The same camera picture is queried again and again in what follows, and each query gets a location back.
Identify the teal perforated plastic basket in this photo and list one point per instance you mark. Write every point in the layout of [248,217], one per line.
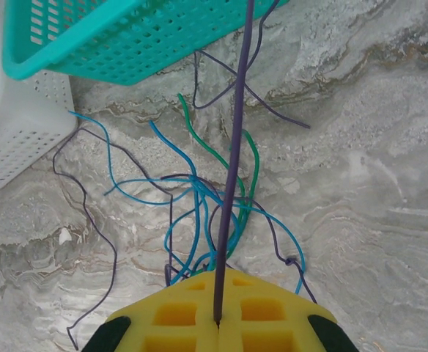
[16,66]

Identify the white perforated plastic basket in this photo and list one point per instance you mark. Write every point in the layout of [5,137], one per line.
[16,139]

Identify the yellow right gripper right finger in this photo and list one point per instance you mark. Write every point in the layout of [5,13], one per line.
[272,315]

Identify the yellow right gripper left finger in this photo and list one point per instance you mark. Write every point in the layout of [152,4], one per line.
[177,315]

